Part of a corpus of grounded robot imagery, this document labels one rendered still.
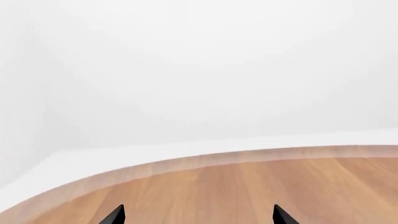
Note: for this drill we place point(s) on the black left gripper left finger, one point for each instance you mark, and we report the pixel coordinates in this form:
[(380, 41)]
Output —
[(116, 217)]

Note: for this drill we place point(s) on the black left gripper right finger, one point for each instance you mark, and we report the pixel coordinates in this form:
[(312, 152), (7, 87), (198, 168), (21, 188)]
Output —
[(281, 217)]

